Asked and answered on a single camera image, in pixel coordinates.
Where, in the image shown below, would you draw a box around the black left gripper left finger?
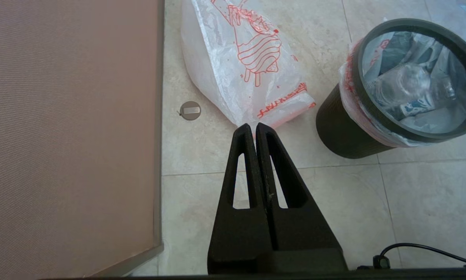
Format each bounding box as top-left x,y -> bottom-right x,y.
208,124 -> 273,275

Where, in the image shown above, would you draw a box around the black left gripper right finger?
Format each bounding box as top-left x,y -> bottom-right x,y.
255,122 -> 348,273

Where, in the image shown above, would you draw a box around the white red bag with rubbish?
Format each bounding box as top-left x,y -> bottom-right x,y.
339,31 -> 466,147

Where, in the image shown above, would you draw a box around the white bag with red print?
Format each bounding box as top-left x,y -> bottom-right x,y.
180,0 -> 317,129

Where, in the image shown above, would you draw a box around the black round trash bin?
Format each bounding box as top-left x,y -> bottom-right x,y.
316,18 -> 466,159

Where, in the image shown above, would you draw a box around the round metal floor drain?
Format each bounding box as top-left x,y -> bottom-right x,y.
177,101 -> 201,121

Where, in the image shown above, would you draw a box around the clear bottle with blue label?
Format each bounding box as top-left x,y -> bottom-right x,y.
388,74 -> 457,121

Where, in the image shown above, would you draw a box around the clear plastic bottle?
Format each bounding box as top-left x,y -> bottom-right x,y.
373,64 -> 431,105

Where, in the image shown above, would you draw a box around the grey crumpled plastic wrapper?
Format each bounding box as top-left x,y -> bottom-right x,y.
380,33 -> 439,67

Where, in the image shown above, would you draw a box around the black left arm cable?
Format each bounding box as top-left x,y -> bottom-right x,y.
373,243 -> 466,270

